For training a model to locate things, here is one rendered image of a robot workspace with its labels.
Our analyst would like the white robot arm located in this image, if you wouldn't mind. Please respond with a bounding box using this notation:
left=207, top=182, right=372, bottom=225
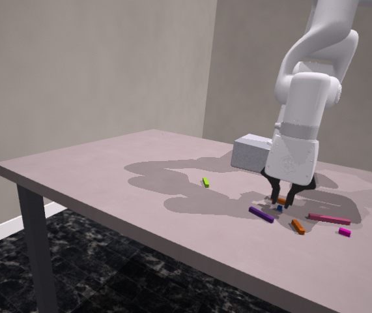
left=267, top=0, right=372, bottom=145

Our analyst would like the lime green rod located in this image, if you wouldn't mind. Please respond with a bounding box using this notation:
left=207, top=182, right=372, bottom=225
left=203, top=177, right=209, bottom=188

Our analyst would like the small magenta block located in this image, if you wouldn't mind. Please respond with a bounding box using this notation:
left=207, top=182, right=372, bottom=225
left=339, top=228, right=351, bottom=237

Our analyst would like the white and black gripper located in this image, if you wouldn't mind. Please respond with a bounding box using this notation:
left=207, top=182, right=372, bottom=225
left=261, top=133, right=319, bottom=209

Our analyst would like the orange rectangular bar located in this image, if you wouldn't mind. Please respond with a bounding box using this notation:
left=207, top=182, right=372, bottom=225
left=291, top=220, right=305, bottom=235
left=277, top=198, right=286, bottom=205

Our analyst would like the purple rod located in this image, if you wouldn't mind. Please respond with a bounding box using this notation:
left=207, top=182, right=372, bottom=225
left=249, top=207, right=274, bottom=223

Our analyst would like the pink rod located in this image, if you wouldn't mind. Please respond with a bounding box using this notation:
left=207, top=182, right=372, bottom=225
left=308, top=213, right=351, bottom=226

